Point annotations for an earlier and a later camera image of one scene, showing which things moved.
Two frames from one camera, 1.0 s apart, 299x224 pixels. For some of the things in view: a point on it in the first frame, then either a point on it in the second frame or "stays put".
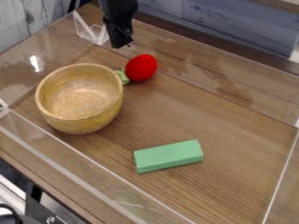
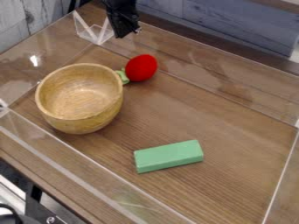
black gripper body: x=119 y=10 stays put
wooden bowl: x=79 y=97 stays put
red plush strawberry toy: x=141 y=69 stays put
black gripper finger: x=115 y=34 → x=119 y=22
